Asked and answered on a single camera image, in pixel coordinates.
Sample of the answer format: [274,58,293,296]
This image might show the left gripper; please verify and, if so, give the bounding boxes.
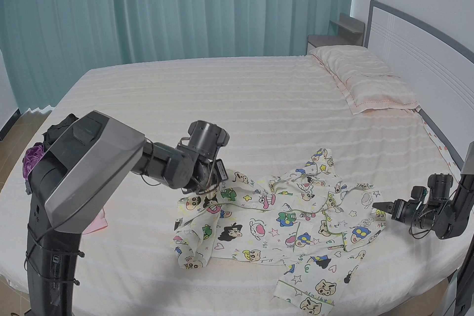
[202,158,228,193]

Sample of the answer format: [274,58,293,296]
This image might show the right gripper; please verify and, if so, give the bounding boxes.
[392,198,423,222]

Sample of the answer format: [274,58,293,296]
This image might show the white printed pyjama top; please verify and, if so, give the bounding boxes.
[170,148,386,316]

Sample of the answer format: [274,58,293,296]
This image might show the bed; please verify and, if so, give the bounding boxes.
[0,0,474,316]

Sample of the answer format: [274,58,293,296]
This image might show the pink garment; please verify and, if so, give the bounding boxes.
[82,209,110,236]

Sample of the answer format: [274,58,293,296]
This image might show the pale pink pillow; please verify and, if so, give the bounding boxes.
[309,45,421,116]

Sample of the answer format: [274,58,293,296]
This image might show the black garment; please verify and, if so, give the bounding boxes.
[41,114,80,152]

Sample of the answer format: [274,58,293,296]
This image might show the grey bedside table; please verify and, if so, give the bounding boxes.
[307,13,365,56]

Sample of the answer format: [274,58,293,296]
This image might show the blue-green curtain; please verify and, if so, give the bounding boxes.
[0,0,356,113]

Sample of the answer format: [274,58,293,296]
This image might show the purple satin garment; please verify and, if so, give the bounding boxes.
[23,145,46,179]

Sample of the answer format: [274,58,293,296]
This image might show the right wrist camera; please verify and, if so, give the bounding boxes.
[410,186,429,202]

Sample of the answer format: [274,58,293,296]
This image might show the black cable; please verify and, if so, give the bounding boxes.
[407,220,435,239]

